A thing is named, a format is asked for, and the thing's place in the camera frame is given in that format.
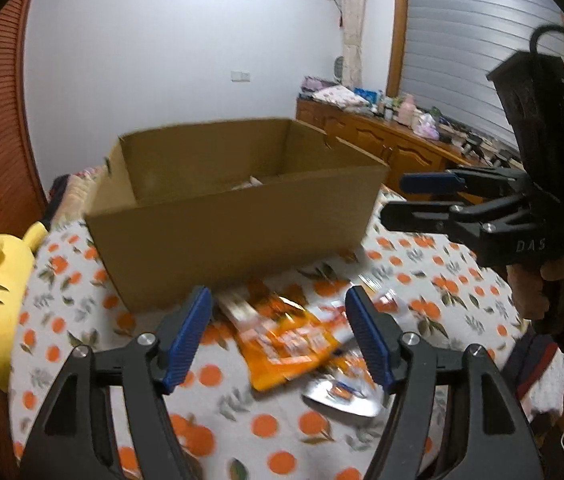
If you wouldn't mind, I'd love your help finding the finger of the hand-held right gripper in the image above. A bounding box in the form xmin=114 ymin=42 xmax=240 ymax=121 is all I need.
xmin=399 ymin=167 xmax=528 ymax=196
xmin=380 ymin=201 xmax=468 ymax=233

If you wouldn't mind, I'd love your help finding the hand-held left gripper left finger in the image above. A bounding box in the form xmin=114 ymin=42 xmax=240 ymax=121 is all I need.
xmin=19 ymin=285 xmax=214 ymax=480

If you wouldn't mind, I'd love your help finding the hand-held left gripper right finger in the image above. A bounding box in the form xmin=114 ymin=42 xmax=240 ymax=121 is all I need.
xmin=344 ymin=285 xmax=545 ymax=480

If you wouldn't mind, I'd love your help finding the silver orange print packet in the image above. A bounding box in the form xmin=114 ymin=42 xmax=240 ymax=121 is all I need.
xmin=302 ymin=355 xmax=387 ymax=418

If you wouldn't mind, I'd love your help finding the orange snack bag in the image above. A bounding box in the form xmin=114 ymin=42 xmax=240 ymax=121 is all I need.
xmin=217 ymin=287 xmax=357 ymax=393

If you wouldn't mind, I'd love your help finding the brown cardboard box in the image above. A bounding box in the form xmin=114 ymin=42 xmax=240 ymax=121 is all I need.
xmin=84 ymin=117 xmax=390 ymax=313

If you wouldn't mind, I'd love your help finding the person's right hand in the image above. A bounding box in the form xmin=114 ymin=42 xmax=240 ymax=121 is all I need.
xmin=507 ymin=252 xmax=564 ymax=321

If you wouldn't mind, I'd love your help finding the small red snack packet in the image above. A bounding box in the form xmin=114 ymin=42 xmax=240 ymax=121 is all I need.
xmin=369 ymin=292 xmax=410 ymax=317

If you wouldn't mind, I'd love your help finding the purple tissue bag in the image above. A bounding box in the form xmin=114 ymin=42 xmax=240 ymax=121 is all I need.
xmin=412 ymin=112 xmax=440 ymax=139

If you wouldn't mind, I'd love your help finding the wooden sideboard cabinet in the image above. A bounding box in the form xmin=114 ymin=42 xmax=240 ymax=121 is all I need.
xmin=296 ymin=97 xmax=513 ymax=196

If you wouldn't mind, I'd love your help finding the pink bottle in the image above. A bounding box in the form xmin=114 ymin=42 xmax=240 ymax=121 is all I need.
xmin=398 ymin=94 xmax=417 ymax=123

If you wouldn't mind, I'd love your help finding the orange print bed sheet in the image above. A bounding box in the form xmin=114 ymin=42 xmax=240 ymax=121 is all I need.
xmin=9 ymin=185 xmax=528 ymax=480

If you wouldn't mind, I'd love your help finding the pink floral folded cloth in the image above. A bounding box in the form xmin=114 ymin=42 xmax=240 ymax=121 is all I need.
xmin=312 ymin=85 xmax=363 ymax=110

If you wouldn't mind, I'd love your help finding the red white dark cloth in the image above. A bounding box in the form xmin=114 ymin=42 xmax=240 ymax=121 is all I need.
xmin=504 ymin=332 xmax=564 ymax=418

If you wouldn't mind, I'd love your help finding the purple packaged bag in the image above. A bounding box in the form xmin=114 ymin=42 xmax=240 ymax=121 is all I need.
xmin=301 ymin=76 xmax=335 ymax=98

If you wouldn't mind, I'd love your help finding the grey window blind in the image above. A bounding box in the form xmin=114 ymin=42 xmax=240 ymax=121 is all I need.
xmin=404 ymin=0 xmax=564 ymax=156

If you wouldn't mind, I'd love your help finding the beige curtain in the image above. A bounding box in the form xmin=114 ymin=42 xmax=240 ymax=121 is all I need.
xmin=334 ymin=0 xmax=367 ymax=86

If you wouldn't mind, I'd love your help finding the wooden window frame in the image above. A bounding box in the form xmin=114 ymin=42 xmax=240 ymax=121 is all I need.
xmin=386 ymin=0 xmax=410 ymax=96

